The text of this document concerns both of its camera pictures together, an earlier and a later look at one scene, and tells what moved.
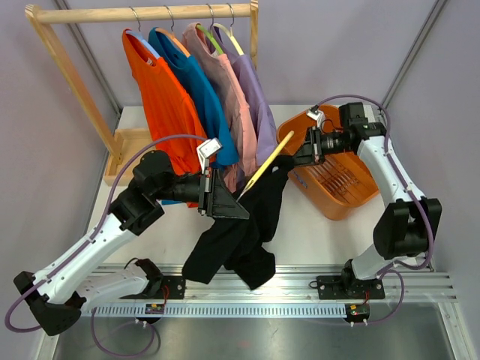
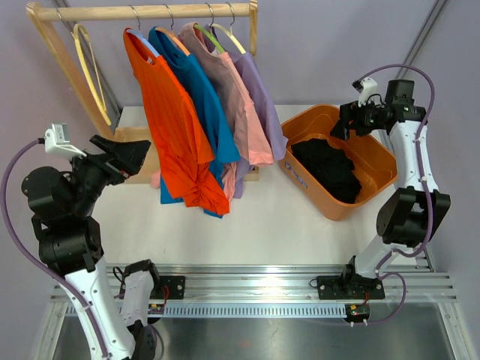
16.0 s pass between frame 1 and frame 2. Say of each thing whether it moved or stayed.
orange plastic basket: stayed
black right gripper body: moved
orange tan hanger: stayed
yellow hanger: moved
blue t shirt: stayed
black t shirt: moved
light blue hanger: stayed
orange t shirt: stayed
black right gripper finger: moved
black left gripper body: moved
